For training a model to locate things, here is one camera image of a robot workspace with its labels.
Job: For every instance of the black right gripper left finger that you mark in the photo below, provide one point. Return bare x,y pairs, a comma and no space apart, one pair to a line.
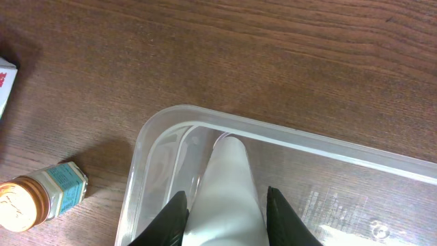
167,228

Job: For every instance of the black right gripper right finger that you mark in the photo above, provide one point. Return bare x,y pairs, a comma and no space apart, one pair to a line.
284,227

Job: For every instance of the white lotion bottle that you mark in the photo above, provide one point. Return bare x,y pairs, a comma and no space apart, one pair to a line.
226,208

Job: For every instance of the clear plastic container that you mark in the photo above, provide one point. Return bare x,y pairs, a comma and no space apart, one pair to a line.
345,194

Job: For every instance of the small gold-lidded balm jar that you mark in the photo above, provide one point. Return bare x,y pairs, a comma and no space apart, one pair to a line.
42,195

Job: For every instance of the white green medicine box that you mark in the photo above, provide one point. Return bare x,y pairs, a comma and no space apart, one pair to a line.
8,73

